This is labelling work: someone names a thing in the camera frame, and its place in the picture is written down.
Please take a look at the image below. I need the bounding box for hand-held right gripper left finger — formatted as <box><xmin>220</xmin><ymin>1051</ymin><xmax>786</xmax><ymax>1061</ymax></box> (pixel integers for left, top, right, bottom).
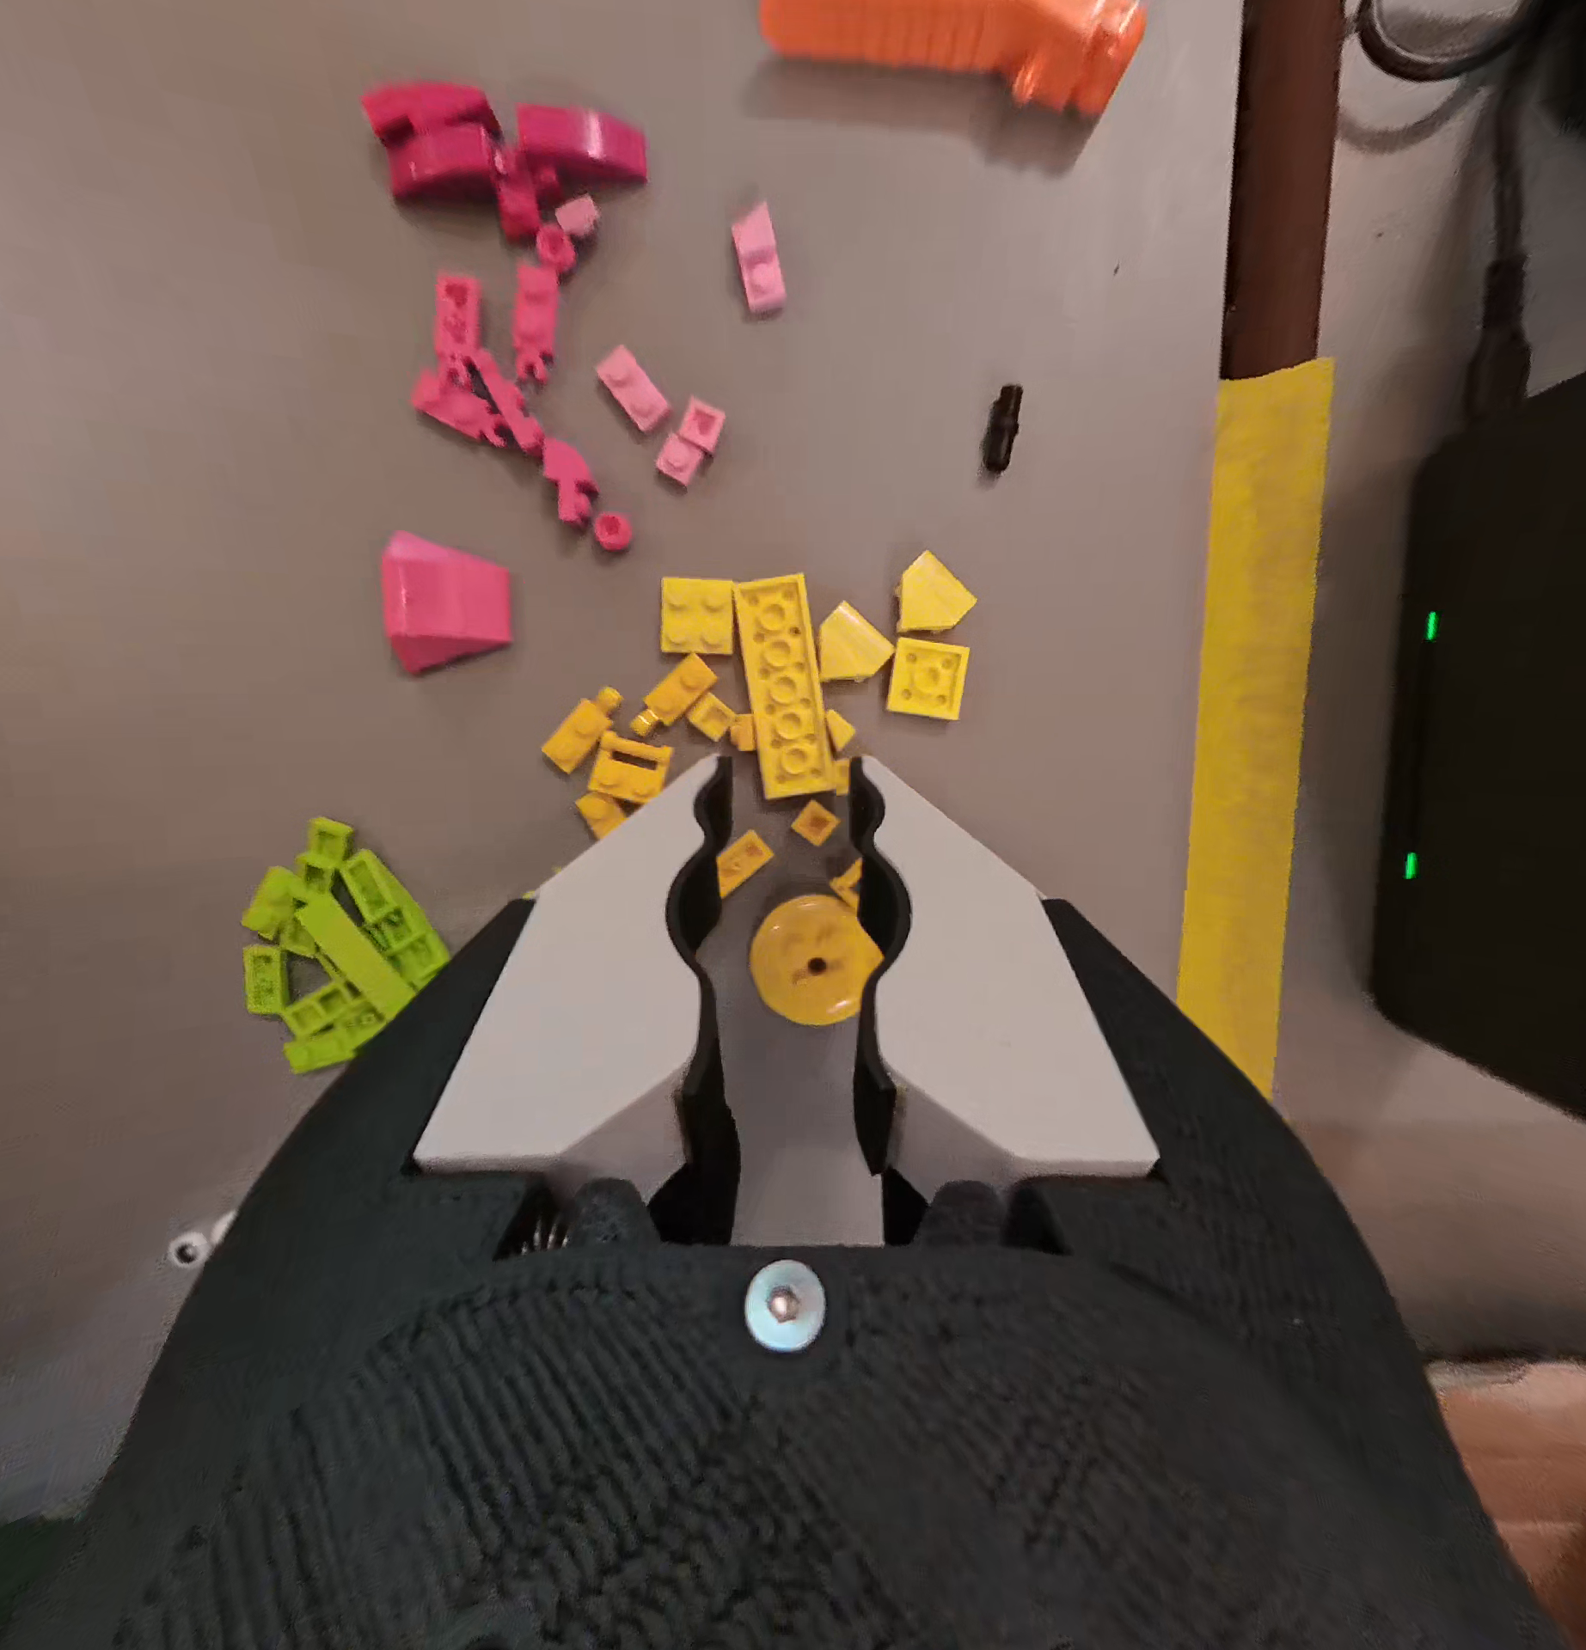
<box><xmin>412</xmin><ymin>754</ymin><xmax>743</xmax><ymax>1245</ymax></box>

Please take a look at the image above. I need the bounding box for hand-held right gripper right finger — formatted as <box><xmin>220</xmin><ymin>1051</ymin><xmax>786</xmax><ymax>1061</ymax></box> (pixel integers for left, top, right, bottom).
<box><xmin>848</xmin><ymin>754</ymin><xmax>1162</xmax><ymax>1245</ymax></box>

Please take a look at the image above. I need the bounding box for long yellow plate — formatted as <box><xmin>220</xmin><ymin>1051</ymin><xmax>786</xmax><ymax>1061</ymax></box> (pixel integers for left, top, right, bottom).
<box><xmin>733</xmin><ymin>572</ymin><xmax>839</xmax><ymax>801</ymax></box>

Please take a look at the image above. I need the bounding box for yellow round piece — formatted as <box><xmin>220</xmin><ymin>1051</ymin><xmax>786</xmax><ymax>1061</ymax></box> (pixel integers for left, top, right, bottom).
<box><xmin>749</xmin><ymin>893</ymin><xmax>886</xmax><ymax>1030</ymax></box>

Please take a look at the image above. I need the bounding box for pile of lime green bricks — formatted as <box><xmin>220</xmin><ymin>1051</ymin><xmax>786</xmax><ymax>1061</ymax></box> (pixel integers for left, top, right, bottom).
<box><xmin>241</xmin><ymin>816</ymin><xmax>453</xmax><ymax>1075</ymax></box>

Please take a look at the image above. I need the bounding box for yellow tape strip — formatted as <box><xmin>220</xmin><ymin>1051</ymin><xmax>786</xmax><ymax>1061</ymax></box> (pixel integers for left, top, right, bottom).
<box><xmin>1177</xmin><ymin>356</ymin><xmax>1336</xmax><ymax>1100</ymax></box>

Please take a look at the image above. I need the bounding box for pile of small yellow bricks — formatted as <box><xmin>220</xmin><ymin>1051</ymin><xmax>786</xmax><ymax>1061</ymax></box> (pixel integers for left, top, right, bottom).
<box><xmin>539</xmin><ymin>550</ymin><xmax>980</xmax><ymax>910</ymax></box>

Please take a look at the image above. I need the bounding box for large pink slope brick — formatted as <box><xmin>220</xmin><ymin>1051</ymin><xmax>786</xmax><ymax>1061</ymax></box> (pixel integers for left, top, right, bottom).
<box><xmin>381</xmin><ymin>531</ymin><xmax>516</xmax><ymax>675</ymax></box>

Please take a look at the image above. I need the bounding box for black device box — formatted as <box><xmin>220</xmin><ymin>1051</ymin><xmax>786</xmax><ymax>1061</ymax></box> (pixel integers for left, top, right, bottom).
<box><xmin>1371</xmin><ymin>354</ymin><xmax>1586</xmax><ymax>1135</ymax></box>

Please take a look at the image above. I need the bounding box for pile of dark pink bricks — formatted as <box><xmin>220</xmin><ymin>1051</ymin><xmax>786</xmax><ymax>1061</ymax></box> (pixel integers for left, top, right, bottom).
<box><xmin>361</xmin><ymin>80</ymin><xmax>651</xmax><ymax>556</ymax></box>

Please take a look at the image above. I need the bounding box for brown edge strip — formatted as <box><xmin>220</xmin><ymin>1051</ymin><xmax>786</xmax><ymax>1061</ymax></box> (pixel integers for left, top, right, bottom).
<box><xmin>1221</xmin><ymin>0</ymin><xmax>1348</xmax><ymax>382</ymax></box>

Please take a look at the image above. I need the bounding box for orange plastic part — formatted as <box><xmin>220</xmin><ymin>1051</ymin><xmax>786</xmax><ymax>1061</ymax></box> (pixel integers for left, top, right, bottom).
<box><xmin>756</xmin><ymin>0</ymin><xmax>1150</xmax><ymax>118</ymax></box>

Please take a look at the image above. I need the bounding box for black cable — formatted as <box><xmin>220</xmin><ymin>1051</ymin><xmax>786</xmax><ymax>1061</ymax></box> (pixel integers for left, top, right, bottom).
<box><xmin>1340</xmin><ymin>0</ymin><xmax>1586</xmax><ymax>421</ymax></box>

